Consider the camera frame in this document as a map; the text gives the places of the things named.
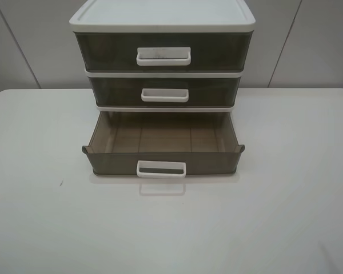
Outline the smoky drawer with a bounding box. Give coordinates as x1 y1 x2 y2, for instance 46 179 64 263
75 33 252 72
89 78 240 108
82 111 245 176

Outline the white plastic drawer cabinet frame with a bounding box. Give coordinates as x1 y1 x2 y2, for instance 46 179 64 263
69 1 256 112

